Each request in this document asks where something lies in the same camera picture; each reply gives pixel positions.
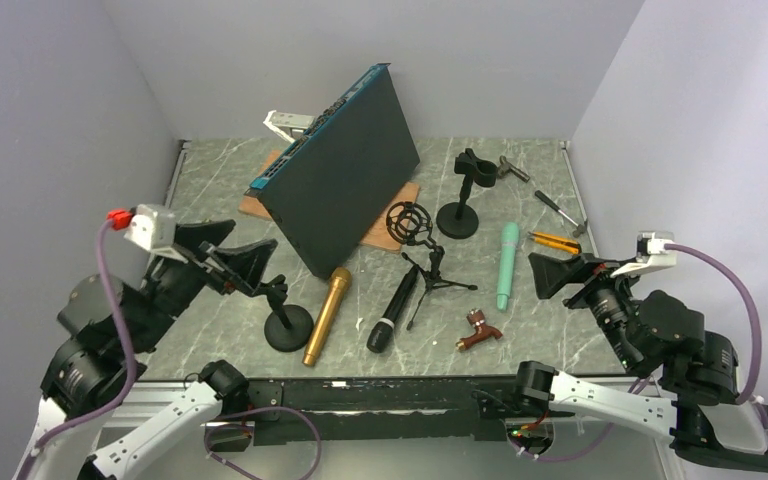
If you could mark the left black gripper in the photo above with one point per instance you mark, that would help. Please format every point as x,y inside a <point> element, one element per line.
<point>243,265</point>

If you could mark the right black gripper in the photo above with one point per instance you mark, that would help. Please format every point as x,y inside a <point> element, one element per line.
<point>550,273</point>

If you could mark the teal green microphone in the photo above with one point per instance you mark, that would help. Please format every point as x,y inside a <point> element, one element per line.
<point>508,251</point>

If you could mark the black stand with black microphone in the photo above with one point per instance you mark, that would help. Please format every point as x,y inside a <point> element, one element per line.
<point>288,327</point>

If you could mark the black round base mic stand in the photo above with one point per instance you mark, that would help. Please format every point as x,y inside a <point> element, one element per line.
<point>457,220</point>

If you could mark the gold microphone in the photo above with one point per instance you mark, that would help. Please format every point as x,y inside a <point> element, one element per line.
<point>339,284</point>

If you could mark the black microphone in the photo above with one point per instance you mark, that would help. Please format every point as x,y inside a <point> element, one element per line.
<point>382,331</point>

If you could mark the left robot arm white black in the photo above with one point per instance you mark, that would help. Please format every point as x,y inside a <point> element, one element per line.
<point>111,322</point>

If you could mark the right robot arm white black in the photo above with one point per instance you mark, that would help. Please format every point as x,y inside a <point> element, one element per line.
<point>708,416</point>

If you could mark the yellow utility knife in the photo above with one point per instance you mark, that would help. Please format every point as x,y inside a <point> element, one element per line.
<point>556,242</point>

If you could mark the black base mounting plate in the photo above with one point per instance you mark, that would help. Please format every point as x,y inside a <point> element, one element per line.
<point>281,411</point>

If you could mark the small black handled hammer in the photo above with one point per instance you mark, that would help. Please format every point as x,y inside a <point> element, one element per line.
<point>580,228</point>

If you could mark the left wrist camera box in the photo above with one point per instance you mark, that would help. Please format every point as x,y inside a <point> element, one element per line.
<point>149,226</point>

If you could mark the blue network switch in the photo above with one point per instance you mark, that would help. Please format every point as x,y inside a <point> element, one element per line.
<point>366,119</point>

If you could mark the white metal bracket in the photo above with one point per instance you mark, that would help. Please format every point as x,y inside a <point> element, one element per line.
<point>288,126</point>

